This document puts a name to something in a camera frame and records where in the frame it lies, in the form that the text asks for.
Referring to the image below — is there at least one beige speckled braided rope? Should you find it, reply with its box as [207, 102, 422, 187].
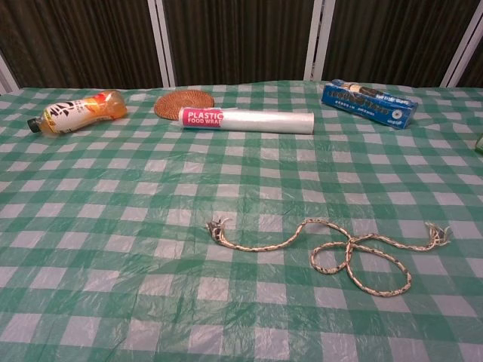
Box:
[205, 217, 453, 299]

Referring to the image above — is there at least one plastic food wrap roll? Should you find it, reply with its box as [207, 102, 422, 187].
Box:
[178, 106, 315, 135]

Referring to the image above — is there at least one green white checked tablecloth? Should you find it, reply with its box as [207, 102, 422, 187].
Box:
[0, 80, 483, 362]

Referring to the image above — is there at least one round woven rattan coaster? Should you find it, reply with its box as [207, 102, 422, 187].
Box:
[153, 88, 215, 121]

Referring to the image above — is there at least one dark ribbed partition panel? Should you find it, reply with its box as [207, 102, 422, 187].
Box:
[162, 0, 317, 87]
[455, 35, 483, 88]
[0, 0, 164, 90]
[323, 0, 481, 84]

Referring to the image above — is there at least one blue foil box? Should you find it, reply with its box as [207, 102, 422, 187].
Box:
[321, 78, 420, 130]

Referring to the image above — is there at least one orange tea plastic bottle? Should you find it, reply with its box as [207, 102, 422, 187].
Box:
[27, 89, 128, 135]

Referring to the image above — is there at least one white partition post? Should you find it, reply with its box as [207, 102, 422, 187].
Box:
[0, 52, 20, 95]
[303, 0, 336, 82]
[440, 0, 483, 88]
[147, 0, 177, 88]

